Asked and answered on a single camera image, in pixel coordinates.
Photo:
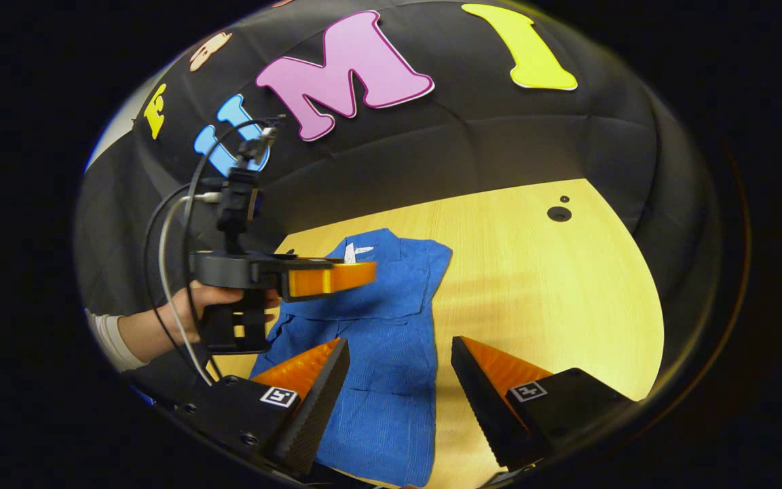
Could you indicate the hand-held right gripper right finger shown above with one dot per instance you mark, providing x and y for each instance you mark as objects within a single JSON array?
[{"x": 482, "y": 407}]

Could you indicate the blue shirt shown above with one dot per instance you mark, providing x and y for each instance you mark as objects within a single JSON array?
[{"x": 391, "y": 380}]

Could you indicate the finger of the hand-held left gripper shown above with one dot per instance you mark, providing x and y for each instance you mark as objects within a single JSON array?
[{"x": 330, "y": 278}]

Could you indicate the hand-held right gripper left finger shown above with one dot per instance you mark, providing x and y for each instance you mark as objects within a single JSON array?
[{"x": 316, "y": 407}]

